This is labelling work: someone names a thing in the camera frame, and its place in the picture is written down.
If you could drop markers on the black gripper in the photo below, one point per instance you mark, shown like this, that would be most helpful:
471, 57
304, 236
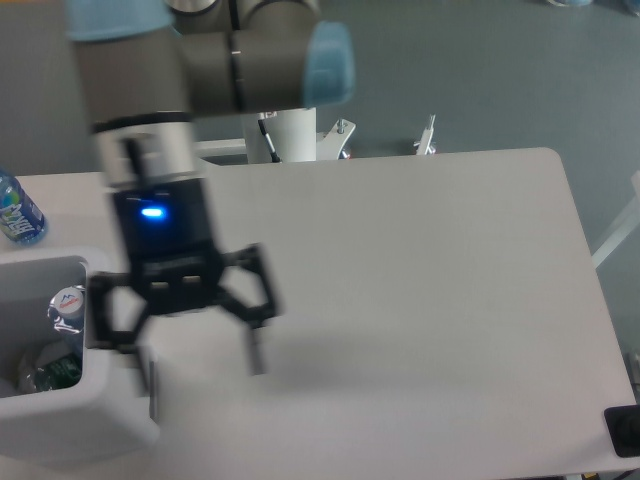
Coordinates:
175, 266

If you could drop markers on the clear blue plastic bottle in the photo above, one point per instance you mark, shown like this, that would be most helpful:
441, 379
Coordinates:
66, 313

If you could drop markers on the green label plastic bottle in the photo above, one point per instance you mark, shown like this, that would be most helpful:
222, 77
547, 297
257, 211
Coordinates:
61, 373

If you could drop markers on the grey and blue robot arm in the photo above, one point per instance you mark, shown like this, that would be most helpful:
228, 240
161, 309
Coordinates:
147, 70

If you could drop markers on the white trash can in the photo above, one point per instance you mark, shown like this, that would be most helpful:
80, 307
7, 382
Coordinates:
61, 400

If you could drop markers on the blue label drink bottle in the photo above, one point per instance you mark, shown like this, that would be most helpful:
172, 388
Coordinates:
22, 222

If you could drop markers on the black device at table edge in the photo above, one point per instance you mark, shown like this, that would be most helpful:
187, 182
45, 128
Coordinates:
623, 426

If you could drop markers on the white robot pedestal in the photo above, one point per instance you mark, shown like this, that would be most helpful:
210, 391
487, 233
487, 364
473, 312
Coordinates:
286, 136

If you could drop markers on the white frame at right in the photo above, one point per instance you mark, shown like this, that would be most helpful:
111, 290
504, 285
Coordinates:
625, 223

